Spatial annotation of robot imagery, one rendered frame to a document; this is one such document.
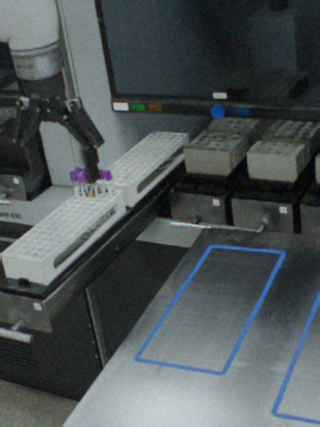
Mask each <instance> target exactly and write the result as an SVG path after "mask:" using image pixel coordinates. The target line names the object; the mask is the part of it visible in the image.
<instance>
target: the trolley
mask: <svg viewBox="0 0 320 427"><path fill-rule="evenodd" d="M62 427H320V236H312V235H300V234H277V233H265V232H254V231H240V230H229V229H216V228H204V230H203V231H202V233H200V234H199V236H198V237H197V239H196V240H195V241H194V243H193V244H192V246H190V247H189V249H188V250H187V252H186V253H185V254H184V257H183V258H182V260H181V261H180V262H179V264H178V265H177V267H176V268H175V269H174V271H173V272H172V274H171V275H170V277H169V278H168V280H167V281H166V282H165V284H164V286H162V288H161V289H160V290H159V292H158V293H157V295H156V296H155V297H154V299H153V300H152V302H151V303H150V305H149V306H148V308H147V309H146V310H145V312H144V313H143V314H142V315H141V317H140V319H139V320H138V322H137V323H136V324H135V326H133V327H132V329H131V330H130V332H129V333H128V335H127V336H126V337H125V339H124V340H123V342H122V343H121V344H120V346H119V347H118V350H117V351H116V352H115V354H114V355H113V357H112V358H111V359H110V361H109V363H108V364H107V365H106V367H105V368H104V370H102V371H101V373H100V374H99V375H98V377H97V378H96V379H95V380H94V381H93V383H92V384H91V387H90V388H89V390H88V391H87V393H86V394H85V395H84V397H83V398H82V400H81V401H80V402H79V404H78V405H77V407H76V408H75V409H74V411H73V412H72V414H71V415H70V417H69V418H68V420H66V421H65V422H64V424H63V425H62Z"/></svg>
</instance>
